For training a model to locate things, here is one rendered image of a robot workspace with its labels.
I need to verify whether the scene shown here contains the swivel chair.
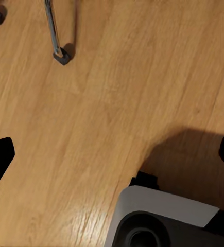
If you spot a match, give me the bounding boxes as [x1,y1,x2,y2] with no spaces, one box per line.
[0,0,71,65]

